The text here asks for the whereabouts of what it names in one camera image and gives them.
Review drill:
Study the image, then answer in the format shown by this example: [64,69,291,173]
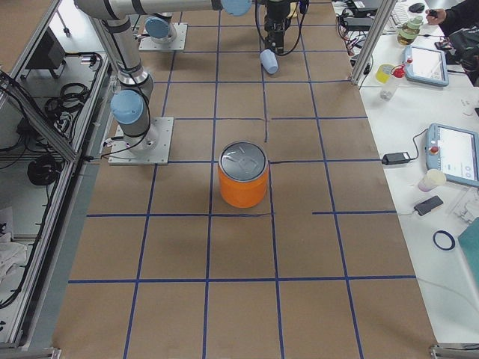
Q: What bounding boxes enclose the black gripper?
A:
[264,15,287,53]

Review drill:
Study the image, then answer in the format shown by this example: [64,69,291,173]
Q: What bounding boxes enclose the light blue cup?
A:
[260,49,278,75]

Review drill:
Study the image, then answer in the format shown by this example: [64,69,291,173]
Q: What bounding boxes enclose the silver robot arm, blue joints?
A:
[73,0,252,147]

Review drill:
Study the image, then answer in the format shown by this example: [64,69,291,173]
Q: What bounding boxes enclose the white paper cup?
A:
[418,169,447,192]

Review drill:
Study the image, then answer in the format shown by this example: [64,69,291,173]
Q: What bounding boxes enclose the person's hand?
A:
[426,8,447,25]

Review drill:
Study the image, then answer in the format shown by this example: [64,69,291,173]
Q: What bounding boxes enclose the yellow tape roll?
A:
[375,64,394,84]

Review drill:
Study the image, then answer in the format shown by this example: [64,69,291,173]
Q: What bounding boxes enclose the green glass jar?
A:
[397,16,423,46]

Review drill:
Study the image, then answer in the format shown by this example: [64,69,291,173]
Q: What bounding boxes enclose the clear plastic bottle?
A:
[379,76,402,100]

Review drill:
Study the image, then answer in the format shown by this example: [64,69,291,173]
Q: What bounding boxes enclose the red-capped small bottle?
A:
[391,64,406,79]

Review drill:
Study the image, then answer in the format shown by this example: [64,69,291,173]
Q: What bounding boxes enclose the orange canister with grey lid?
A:
[218,141,269,209]

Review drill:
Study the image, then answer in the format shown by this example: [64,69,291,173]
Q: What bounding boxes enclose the teach pendant tablet far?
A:
[403,45,449,87]

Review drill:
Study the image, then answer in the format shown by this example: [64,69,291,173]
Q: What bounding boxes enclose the teach pendant tablet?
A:
[403,45,449,87]
[425,123,478,188]

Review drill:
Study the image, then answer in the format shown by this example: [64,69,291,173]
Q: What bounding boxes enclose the black power adapter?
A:
[381,152,412,165]

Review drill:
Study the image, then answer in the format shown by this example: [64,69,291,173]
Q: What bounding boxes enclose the teach pendant tablet near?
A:
[425,123,478,188]

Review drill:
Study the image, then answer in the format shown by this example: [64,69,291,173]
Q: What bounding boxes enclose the black smartphone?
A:
[413,195,444,216]

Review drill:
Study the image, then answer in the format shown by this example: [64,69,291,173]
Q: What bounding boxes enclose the teal box corner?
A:
[459,218,479,277]

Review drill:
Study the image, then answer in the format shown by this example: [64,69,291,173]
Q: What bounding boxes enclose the aluminium frame post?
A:
[350,0,396,85]

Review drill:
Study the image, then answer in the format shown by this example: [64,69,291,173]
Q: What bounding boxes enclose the black coiled cables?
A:
[44,82,88,130]

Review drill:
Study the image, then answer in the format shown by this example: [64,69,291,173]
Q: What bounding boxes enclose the blue tape ring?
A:
[433,230,456,251]

